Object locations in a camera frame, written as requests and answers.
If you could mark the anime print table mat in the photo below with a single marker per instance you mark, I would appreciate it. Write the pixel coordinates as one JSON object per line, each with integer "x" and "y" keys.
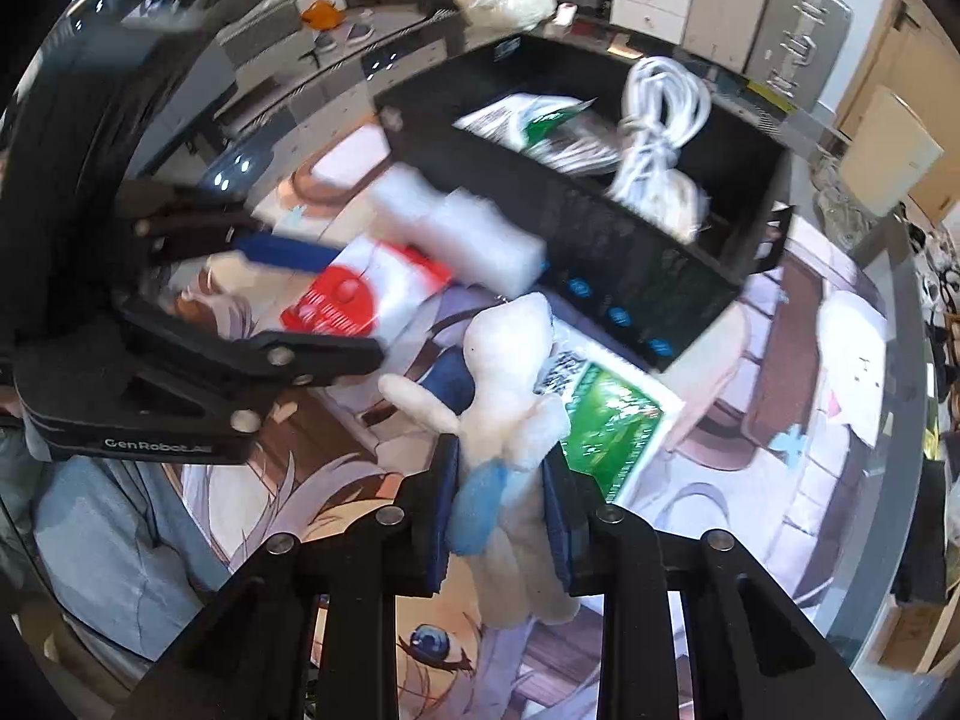
{"x": 754, "y": 452}

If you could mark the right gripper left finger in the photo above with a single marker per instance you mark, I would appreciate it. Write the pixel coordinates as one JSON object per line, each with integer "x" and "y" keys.
{"x": 312, "y": 624}

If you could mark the white plush toy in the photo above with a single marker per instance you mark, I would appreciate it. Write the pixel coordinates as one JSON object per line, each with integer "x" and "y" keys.
{"x": 497, "y": 522}

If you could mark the grey sofa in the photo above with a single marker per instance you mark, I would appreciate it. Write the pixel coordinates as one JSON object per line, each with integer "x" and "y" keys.
{"x": 258, "y": 37}

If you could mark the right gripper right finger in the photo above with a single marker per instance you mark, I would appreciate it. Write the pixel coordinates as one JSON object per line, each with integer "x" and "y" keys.
{"x": 753, "y": 654}

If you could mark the red white snack packet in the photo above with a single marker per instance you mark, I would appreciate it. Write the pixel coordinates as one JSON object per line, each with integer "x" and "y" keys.
{"x": 372, "y": 289}

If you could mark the wooden door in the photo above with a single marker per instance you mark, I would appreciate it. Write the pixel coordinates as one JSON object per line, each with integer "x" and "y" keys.
{"x": 910, "y": 53}

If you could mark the white foam block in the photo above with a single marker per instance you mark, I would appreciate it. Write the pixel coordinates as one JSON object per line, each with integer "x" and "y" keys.
{"x": 465, "y": 232}

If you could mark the white round plush cushion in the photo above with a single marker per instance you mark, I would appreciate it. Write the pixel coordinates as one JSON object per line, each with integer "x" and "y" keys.
{"x": 852, "y": 342}

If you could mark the silver suitcase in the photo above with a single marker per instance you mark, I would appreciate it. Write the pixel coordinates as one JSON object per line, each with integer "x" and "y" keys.
{"x": 797, "y": 44}

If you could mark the black storage box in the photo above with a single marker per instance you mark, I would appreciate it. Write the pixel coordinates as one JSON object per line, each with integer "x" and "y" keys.
{"x": 653, "y": 295}

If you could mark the orange bag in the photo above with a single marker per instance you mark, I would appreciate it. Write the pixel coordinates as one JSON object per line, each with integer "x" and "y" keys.
{"x": 323, "y": 15}

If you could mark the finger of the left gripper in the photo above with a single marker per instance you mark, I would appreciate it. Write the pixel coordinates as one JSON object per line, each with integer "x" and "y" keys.
{"x": 185, "y": 359}
{"x": 166, "y": 224}

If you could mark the green medicine packet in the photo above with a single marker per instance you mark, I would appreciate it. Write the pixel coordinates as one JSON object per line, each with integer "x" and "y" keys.
{"x": 620, "y": 416}

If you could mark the cream cylindrical trash can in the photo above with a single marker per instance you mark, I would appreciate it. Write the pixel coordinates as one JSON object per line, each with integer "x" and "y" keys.
{"x": 890, "y": 153}

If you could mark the beige suitcase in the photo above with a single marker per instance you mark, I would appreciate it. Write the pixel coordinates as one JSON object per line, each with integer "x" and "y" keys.
{"x": 723, "y": 31}

